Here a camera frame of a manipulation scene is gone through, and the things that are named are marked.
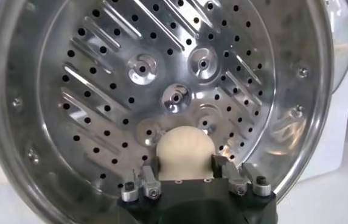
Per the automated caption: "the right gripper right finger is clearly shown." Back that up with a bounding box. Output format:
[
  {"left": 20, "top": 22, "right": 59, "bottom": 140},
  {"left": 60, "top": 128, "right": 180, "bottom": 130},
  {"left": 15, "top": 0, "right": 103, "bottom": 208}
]
[{"left": 212, "top": 154, "right": 272, "bottom": 198}]

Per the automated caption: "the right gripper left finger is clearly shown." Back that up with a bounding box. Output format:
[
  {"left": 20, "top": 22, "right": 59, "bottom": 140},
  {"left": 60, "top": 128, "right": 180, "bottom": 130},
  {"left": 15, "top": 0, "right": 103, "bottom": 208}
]
[{"left": 120, "top": 155, "right": 163, "bottom": 203}]

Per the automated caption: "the white steamed baozi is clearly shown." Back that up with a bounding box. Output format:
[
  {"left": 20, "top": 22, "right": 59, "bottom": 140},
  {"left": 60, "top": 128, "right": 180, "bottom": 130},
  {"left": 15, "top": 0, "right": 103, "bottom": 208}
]
[{"left": 156, "top": 125, "right": 217, "bottom": 181}]

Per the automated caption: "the glass lid with cream handle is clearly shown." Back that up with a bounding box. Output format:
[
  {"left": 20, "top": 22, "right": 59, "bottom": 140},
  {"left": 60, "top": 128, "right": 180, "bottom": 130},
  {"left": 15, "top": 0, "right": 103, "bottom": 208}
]
[{"left": 325, "top": 0, "right": 348, "bottom": 94}]

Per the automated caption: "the stainless steel steamer basket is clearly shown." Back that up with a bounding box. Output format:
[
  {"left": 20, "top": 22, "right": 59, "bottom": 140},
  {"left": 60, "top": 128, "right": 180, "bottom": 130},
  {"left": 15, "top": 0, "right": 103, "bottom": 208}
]
[{"left": 0, "top": 0, "right": 336, "bottom": 224}]

